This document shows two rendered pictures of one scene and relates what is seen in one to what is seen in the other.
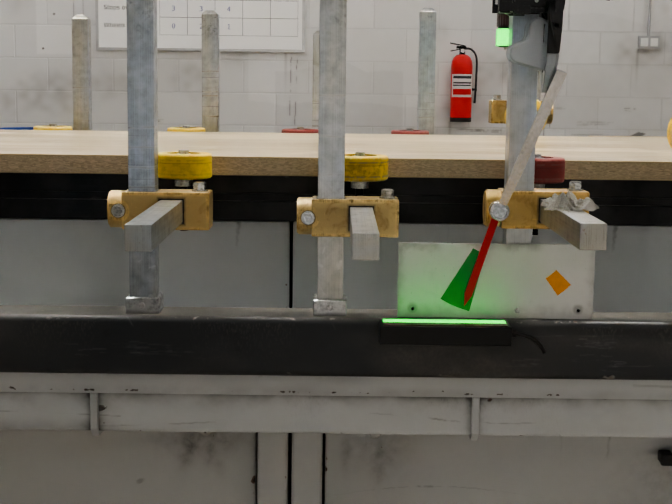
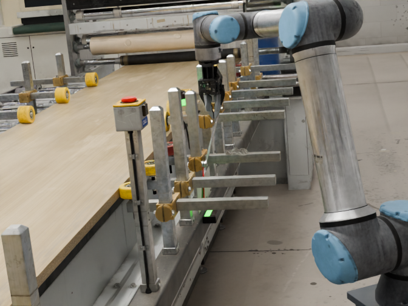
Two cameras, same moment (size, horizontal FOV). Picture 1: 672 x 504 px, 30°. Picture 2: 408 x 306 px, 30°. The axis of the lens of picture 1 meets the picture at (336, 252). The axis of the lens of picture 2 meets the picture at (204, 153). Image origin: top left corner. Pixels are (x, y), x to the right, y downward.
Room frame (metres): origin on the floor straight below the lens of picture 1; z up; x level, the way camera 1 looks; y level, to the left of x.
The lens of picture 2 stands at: (1.11, 2.37, 1.56)
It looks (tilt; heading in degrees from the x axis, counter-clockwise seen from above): 14 degrees down; 281
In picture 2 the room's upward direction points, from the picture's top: 5 degrees counter-clockwise
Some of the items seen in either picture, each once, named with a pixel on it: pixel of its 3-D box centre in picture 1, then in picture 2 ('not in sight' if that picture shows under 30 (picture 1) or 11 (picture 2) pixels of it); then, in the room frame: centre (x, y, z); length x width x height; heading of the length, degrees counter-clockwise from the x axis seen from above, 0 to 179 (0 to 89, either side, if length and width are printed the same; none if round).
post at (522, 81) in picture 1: (518, 190); (196, 155); (1.67, -0.24, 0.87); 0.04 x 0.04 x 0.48; 0
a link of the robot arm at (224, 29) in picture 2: not in sight; (223, 28); (1.52, -0.16, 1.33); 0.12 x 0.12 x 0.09; 34
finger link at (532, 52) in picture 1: (533, 55); (216, 106); (1.58, -0.24, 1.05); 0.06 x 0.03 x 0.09; 90
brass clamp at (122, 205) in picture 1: (160, 209); (168, 206); (1.67, 0.23, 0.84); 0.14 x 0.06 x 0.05; 90
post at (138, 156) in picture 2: not in sight; (141, 210); (1.67, 0.52, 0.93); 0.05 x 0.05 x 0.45; 0
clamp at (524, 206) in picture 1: (534, 208); (197, 160); (1.67, -0.27, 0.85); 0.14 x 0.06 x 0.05; 90
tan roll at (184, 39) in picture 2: not in sight; (178, 40); (2.21, -2.60, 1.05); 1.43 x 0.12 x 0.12; 0
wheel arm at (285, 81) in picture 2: not in sight; (258, 83); (1.55, -1.28, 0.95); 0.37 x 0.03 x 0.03; 0
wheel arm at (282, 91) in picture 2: not in sight; (238, 93); (1.61, -1.03, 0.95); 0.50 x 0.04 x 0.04; 0
